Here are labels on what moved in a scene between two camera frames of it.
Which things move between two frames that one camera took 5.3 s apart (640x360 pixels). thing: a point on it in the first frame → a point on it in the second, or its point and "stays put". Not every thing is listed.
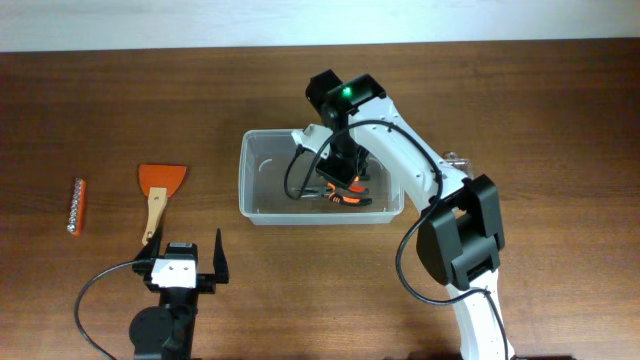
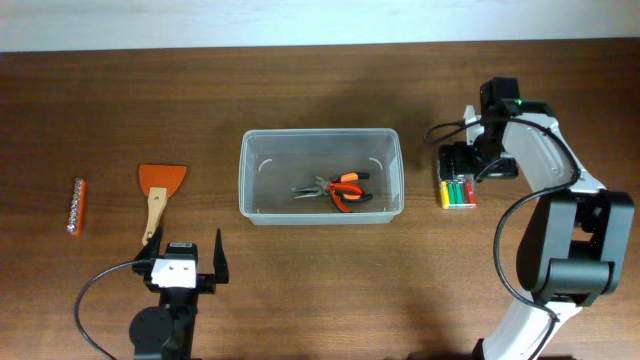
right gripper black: (341, 175) → (502, 169)
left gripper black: (208, 283) stays put
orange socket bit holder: (75, 223) stays put
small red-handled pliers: (356, 188) → (333, 188)
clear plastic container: (279, 186) stays put
